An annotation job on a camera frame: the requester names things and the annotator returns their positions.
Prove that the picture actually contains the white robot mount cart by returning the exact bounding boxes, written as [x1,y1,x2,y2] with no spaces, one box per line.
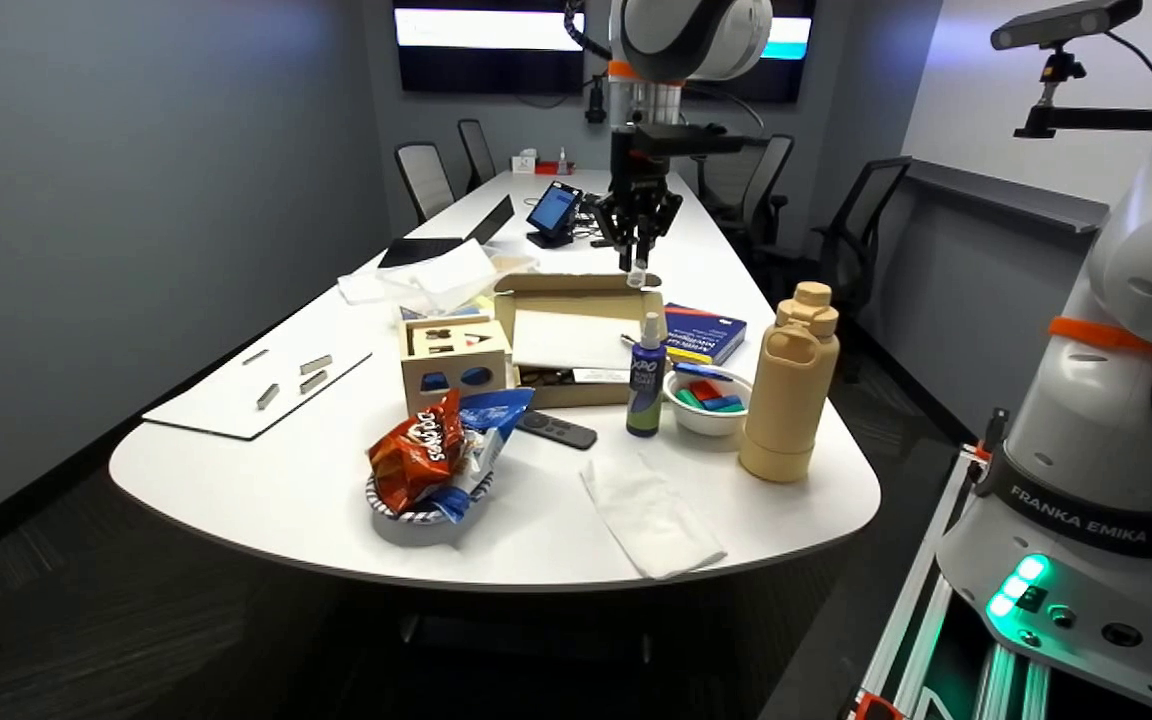
[853,406,1152,720]

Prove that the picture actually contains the blue spray bottle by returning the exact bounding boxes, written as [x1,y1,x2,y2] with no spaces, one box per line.
[621,298,674,445]

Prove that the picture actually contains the wooden shape sorter cube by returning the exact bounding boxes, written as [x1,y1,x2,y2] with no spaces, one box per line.
[392,312,516,416]

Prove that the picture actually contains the wall mounted screen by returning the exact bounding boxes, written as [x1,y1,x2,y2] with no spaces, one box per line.
[390,0,820,108]

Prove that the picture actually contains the white cloth napkin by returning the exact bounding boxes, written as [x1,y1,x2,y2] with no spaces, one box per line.
[581,454,735,584]

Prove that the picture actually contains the white foam sheet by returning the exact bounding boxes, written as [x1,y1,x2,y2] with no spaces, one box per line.
[507,304,643,380]

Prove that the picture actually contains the white bottle cap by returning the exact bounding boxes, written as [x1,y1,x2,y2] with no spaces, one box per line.
[637,298,674,347]

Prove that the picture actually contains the blue snack bag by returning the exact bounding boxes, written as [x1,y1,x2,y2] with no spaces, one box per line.
[444,383,541,521]

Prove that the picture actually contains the tan insulated water bottle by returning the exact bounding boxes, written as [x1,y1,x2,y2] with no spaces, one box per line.
[732,274,843,487]

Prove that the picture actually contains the grey office chair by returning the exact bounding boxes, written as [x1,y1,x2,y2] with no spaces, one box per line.
[454,110,506,191]
[392,134,461,223]

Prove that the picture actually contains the black remote control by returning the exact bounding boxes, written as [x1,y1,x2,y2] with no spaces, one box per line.
[516,406,605,454]

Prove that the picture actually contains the open cardboard box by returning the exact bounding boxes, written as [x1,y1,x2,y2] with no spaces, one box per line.
[488,269,669,412]

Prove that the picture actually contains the grey camera on stand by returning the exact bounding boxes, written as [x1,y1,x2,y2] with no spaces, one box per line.
[984,0,1152,143]

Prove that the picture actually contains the blue hardcover textbook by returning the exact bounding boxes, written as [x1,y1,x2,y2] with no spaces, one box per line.
[660,298,754,373]

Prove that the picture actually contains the red orange chips bag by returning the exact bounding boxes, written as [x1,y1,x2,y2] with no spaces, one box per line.
[360,399,473,521]

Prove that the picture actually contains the papers on table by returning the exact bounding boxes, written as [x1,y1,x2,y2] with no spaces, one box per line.
[139,339,379,445]

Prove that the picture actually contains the blue box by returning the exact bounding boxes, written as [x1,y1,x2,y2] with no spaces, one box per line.
[524,178,588,248]

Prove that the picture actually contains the black laptop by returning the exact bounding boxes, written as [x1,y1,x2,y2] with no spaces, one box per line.
[377,191,519,271]

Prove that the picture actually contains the white round bowl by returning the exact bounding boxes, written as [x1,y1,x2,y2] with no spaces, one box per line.
[660,365,755,445]

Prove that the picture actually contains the black mesh office chair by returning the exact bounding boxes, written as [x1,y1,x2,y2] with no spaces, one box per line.
[817,151,916,329]

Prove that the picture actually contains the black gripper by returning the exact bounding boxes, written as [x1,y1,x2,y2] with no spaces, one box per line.
[601,122,689,281]

